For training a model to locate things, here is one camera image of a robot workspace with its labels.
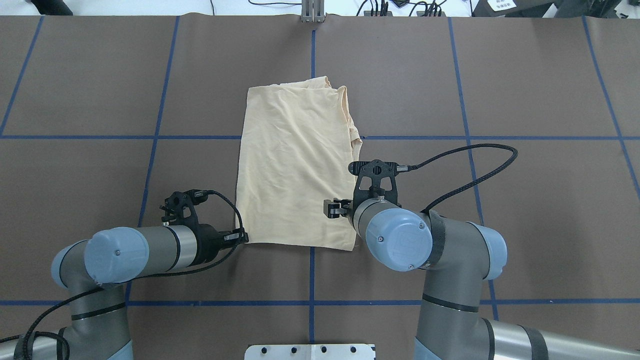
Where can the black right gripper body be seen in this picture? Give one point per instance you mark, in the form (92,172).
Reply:
(333,208)

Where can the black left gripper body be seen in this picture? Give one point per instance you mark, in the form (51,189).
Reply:
(207,241)

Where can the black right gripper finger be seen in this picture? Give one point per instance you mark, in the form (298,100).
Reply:
(335,208)

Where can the cream long-sleeve printed shirt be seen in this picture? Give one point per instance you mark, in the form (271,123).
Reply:
(297,142)

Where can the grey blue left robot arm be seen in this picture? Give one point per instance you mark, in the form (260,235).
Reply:
(92,323)

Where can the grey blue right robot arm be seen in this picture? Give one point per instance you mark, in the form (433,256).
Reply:
(458,257)

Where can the upper orange black adapter box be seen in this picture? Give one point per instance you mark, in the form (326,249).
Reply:
(374,8)

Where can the orange black adapter box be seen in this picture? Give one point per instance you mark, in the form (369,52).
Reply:
(428,9)
(374,8)

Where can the lower orange black adapter box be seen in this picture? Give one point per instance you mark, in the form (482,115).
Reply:
(428,9)

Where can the dark brown box with label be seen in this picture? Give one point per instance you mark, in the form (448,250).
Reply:
(511,8)

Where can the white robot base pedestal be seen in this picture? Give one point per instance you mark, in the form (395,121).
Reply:
(327,351)

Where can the aluminium frame post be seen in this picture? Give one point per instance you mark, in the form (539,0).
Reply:
(313,11)

